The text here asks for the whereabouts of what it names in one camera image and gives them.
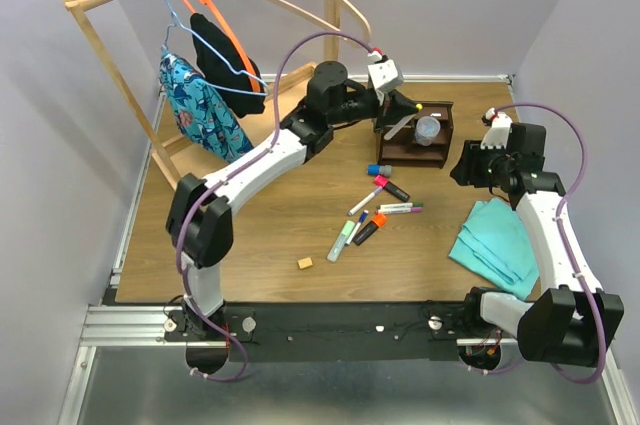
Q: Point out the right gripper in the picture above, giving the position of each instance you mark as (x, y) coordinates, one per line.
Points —
(463, 170)

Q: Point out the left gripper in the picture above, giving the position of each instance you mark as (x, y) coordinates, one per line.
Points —
(393, 106)

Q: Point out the yellow cap marker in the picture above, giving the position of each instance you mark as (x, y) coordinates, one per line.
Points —
(405, 122)

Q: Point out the clear paperclip jar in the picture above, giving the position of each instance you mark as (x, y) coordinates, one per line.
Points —
(426, 130)

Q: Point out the brown wooden desk organizer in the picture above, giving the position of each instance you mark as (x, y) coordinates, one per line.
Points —
(402, 150)

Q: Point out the purple cap white marker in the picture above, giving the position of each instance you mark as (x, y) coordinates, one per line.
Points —
(358, 206)

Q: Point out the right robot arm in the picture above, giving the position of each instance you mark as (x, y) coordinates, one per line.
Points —
(574, 320)

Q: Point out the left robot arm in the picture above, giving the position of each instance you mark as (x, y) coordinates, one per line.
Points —
(200, 220)

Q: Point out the green cap white marker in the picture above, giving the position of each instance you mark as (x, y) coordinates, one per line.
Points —
(409, 205)

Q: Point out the pink cap white marker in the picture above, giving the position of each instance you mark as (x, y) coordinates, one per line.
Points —
(399, 210)

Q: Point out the pink black highlighter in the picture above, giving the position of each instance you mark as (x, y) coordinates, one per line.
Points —
(391, 188)

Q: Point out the teal folded cloth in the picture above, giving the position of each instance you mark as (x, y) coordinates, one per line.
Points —
(494, 244)

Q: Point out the orange black highlighter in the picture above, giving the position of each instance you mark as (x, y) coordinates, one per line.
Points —
(370, 228)

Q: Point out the blue cap whiteboard marker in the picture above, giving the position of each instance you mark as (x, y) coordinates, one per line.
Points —
(357, 226)

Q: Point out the mint green highlighter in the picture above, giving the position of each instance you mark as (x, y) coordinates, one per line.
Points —
(340, 241)

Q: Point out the black garment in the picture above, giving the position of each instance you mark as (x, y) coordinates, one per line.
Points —
(234, 89)

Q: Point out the blue patterned shorts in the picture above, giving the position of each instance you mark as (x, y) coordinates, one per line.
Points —
(199, 111)

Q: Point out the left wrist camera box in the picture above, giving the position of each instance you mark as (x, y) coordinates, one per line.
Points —
(385, 76)

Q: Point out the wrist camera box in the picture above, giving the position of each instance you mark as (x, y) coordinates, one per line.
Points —
(497, 135)
(385, 76)

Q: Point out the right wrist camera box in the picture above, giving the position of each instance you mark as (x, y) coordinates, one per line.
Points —
(497, 135)

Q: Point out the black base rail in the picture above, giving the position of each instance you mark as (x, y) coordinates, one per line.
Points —
(340, 331)

